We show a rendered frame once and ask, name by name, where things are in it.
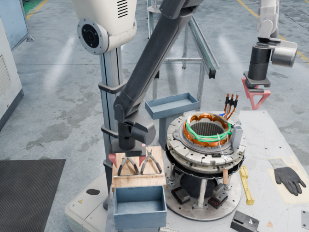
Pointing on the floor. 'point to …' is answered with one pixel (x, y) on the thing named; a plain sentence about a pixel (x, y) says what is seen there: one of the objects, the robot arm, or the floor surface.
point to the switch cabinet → (8, 80)
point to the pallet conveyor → (206, 62)
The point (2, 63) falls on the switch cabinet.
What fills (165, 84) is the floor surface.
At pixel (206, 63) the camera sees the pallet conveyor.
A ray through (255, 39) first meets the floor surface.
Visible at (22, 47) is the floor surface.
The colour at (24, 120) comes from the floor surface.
